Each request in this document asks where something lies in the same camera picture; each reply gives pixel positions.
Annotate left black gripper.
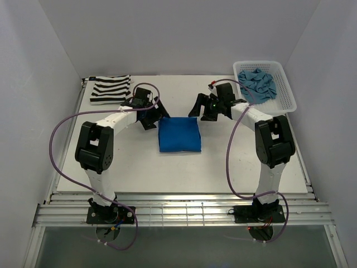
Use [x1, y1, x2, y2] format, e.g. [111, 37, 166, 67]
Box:
[140, 97, 170, 131]

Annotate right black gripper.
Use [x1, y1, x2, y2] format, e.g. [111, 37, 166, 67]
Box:
[188, 93, 223, 122]

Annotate blue tank top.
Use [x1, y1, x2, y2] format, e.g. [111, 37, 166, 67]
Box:
[158, 117, 201, 153]

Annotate black white striped tank top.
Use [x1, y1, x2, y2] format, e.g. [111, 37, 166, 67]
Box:
[90, 75, 132, 106]

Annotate light teal tank top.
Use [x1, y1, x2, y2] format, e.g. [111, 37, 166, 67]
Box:
[238, 68, 277, 104]

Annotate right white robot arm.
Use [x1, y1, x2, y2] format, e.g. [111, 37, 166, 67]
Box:
[189, 82, 296, 223]

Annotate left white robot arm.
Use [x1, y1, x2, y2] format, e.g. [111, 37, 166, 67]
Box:
[75, 87, 170, 223]

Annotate white plastic basket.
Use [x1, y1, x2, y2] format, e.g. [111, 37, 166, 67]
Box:
[233, 60, 297, 116]

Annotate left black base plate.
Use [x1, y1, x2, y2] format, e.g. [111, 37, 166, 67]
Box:
[86, 207, 136, 225]

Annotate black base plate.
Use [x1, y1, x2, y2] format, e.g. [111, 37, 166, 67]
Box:
[228, 205, 286, 223]
[86, 207, 136, 225]

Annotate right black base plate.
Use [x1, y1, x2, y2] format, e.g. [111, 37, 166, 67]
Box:
[228, 205, 286, 223]

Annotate aluminium frame rails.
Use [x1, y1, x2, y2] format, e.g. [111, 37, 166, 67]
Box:
[24, 80, 348, 267]

